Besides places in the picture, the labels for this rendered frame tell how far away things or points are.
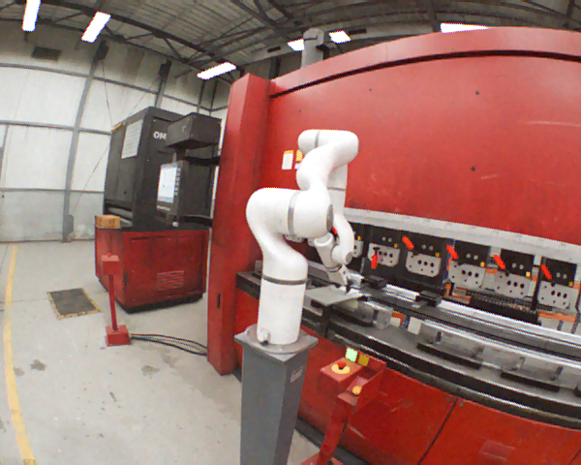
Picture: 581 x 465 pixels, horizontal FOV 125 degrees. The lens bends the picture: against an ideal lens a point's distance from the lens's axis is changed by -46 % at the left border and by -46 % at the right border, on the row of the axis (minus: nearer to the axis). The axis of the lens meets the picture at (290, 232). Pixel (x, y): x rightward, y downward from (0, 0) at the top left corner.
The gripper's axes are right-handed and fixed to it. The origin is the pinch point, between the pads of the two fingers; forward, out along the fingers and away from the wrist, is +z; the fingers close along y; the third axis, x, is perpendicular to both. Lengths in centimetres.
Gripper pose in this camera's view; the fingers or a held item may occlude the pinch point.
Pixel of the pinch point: (343, 287)
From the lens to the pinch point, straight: 135.7
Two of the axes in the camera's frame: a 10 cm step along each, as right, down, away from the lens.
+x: -6.2, 6.4, -4.6
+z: 3.8, 7.6, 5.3
